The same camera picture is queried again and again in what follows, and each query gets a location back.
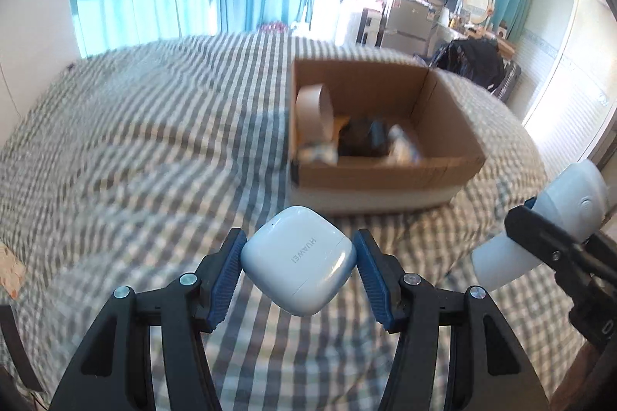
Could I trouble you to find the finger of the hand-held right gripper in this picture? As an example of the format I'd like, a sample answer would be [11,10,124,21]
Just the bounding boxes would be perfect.
[524,196,617,269]
[504,205,580,267]

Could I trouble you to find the white suitcase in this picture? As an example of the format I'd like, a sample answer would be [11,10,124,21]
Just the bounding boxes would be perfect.
[337,8,386,47]

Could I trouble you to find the black item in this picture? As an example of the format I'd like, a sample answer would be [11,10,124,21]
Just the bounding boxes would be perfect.
[340,117,393,157]

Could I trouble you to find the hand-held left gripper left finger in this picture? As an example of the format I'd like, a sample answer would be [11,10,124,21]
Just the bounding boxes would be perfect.
[48,228,249,411]

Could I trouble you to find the phone with patterned case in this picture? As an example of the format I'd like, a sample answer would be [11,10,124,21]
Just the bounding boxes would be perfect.
[0,242,25,298]

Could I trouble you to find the silver suitcase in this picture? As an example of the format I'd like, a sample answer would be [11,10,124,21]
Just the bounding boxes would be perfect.
[496,61,524,103]

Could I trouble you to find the white sliding wardrobe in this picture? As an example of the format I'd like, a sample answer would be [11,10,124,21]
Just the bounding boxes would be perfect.
[523,0,617,161]

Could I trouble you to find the cardboard box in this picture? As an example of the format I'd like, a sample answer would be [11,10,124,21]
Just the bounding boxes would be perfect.
[288,58,487,215]

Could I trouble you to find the black strap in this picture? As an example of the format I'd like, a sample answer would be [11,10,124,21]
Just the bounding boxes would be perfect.
[0,305,44,392]

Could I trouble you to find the white unicorn figurine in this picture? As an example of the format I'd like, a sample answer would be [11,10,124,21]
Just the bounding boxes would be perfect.
[299,143,341,166]

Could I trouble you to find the white earbuds case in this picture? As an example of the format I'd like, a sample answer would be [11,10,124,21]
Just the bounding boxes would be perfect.
[239,206,358,316]

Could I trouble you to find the grey tape roll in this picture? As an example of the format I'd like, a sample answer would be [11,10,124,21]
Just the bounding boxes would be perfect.
[295,84,338,146]

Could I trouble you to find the blue white tissue pack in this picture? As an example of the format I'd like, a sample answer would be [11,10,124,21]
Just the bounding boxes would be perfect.
[388,124,425,163]

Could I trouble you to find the grey checkered blanket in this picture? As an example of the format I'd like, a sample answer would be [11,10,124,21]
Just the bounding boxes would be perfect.
[0,32,555,411]

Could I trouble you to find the silver small fridge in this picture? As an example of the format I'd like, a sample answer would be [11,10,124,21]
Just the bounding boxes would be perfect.
[381,0,437,55]

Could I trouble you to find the white handheld device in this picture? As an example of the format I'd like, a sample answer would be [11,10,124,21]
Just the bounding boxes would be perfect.
[470,160,608,291]

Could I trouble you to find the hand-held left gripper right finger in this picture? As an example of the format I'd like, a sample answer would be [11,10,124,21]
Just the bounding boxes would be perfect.
[352,228,555,411]

